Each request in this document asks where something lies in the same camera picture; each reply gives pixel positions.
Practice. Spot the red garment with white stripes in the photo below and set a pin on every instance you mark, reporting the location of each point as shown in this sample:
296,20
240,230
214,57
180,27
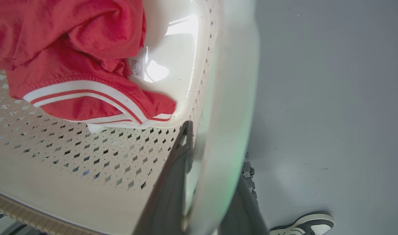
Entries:
71,55

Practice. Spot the black and white sneaker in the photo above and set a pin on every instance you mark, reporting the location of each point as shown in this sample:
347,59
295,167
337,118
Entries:
305,225

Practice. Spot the white perforated plastic laundry basket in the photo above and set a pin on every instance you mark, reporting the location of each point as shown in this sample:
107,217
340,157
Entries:
97,182

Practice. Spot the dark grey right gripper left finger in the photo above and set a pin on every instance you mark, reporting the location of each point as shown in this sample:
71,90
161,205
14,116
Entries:
167,192

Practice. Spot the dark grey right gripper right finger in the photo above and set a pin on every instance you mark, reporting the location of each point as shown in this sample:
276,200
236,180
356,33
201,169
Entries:
241,209

